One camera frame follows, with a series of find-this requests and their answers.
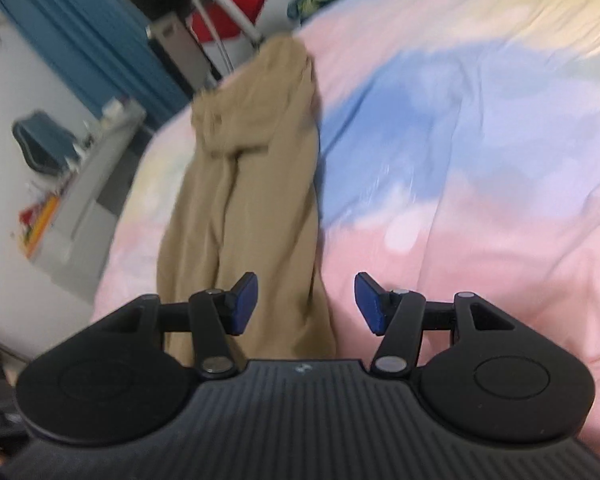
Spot white vanity desk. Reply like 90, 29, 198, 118
19, 99, 149, 306

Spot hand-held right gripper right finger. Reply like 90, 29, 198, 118
354, 272, 519, 379

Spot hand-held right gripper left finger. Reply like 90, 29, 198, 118
92, 272, 259, 379

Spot tan pants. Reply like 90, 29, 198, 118
156, 35, 337, 367

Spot garment steamer stand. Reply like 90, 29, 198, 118
171, 0, 267, 80

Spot wavy frame mirror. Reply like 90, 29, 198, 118
12, 109, 77, 174

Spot blue curtain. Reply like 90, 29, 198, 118
0, 0, 212, 137

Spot pastel tie-dye bedsheet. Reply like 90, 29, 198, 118
91, 0, 600, 463

